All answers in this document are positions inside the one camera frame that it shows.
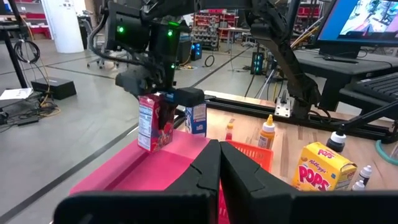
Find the yellow squeeze bottle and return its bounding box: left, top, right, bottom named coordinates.
left=257, top=114, right=276, bottom=150

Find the black stand leg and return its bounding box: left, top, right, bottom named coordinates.
left=0, top=0, right=30, bottom=90

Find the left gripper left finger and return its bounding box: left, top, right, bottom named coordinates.
left=164, top=139, right=222, bottom=224

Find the orange mesh basket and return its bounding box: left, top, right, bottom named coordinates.
left=224, top=139, right=275, bottom=174

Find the white paper sheet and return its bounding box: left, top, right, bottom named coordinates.
left=0, top=87, right=34, bottom=101

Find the black floor box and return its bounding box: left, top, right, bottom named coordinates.
left=30, top=77, right=77, bottom=101

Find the dark-liquid small dropper bottle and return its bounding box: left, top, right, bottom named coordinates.
left=357, top=164, right=373, bottom=187

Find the red mini cereal box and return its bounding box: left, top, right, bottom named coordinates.
left=137, top=94, right=175, bottom=153

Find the blue Frosted Flakes box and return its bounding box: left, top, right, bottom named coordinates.
left=185, top=103, right=208, bottom=138

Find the laptop computer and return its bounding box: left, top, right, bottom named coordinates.
left=353, top=72, right=398, bottom=103

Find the large black white-capped bottle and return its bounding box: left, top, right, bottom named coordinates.
left=325, top=124, right=347, bottom=154

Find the blue-lit computer tower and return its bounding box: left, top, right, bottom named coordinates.
left=250, top=51, right=265, bottom=76
left=190, top=42, right=203, bottom=62

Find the yellow Corn Pops box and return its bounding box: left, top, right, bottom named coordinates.
left=291, top=141, right=358, bottom=192

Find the red mesh basket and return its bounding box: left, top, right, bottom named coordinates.
left=218, top=182, right=231, bottom=224

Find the black power adapter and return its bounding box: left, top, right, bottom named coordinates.
left=16, top=116, right=40, bottom=127

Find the black table frame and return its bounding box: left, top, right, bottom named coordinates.
left=174, top=93, right=398, bottom=146

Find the small red yellow-capped bottle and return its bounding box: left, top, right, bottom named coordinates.
left=224, top=123, right=234, bottom=141

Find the white pillar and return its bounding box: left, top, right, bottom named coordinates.
left=42, top=0, right=85, bottom=54

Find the red parts shelving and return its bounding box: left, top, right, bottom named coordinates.
left=191, top=8, right=239, bottom=51

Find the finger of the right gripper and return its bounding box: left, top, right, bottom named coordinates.
left=160, top=95, right=177, bottom=131

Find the pink plastic tray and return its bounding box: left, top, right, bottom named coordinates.
left=70, top=129, right=218, bottom=195

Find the silver corner bracket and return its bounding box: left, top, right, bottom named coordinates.
left=274, top=90, right=294, bottom=119

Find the black desk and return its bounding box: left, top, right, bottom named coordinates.
left=294, top=48, right=398, bottom=113

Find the computer monitor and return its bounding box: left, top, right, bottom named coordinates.
left=315, top=0, right=398, bottom=60

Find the black cable coil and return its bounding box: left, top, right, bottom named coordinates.
left=13, top=39, right=42, bottom=65

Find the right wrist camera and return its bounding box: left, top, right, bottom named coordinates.
left=173, top=87, right=206, bottom=108

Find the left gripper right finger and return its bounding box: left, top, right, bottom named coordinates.
left=220, top=141, right=295, bottom=224

